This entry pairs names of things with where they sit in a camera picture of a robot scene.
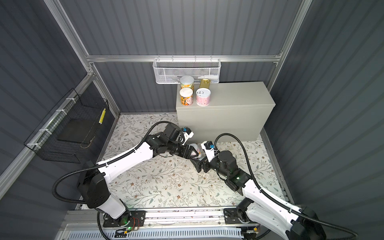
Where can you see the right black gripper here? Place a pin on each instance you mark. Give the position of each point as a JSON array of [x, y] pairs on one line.
[[198, 164]]

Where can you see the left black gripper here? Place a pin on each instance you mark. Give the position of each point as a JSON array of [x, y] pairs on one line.
[[188, 156]]

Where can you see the pink label can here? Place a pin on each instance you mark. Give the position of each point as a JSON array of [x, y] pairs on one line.
[[197, 149]]

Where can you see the orange label plastic-lid can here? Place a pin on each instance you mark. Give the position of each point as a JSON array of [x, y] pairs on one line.
[[186, 95]]

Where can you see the pink ring-pull can front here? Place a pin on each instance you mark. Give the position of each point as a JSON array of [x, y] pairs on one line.
[[203, 96]]

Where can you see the green yellow plastic-lid can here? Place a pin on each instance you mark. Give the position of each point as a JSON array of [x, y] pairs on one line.
[[187, 82]]

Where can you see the gold rectangular tin can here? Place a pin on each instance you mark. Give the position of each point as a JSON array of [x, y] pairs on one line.
[[205, 83]]

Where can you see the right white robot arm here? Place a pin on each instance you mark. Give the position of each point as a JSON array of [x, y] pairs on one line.
[[260, 206]]

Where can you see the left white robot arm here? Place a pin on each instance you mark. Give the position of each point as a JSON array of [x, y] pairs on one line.
[[93, 184]]

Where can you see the beige metal cabinet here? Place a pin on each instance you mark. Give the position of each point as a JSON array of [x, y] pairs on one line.
[[241, 109]]

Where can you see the black pad in basket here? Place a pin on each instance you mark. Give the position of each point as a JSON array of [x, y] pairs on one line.
[[79, 131]]

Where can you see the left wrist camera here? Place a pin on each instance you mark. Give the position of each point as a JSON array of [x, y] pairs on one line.
[[188, 133]]

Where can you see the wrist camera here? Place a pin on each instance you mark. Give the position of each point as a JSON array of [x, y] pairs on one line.
[[188, 133], [209, 149]]

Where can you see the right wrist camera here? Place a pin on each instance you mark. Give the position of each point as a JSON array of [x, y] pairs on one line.
[[209, 149]]

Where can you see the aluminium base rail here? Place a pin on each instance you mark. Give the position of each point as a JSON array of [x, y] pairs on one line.
[[191, 217]]

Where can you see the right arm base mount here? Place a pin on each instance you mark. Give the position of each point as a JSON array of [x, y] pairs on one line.
[[231, 217]]

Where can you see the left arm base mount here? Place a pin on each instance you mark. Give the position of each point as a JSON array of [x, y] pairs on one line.
[[133, 219]]

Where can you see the white wire basket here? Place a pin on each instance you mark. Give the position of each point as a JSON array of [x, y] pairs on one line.
[[171, 72]]

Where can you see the black wire basket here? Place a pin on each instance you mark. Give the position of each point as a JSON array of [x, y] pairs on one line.
[[43, 141]]

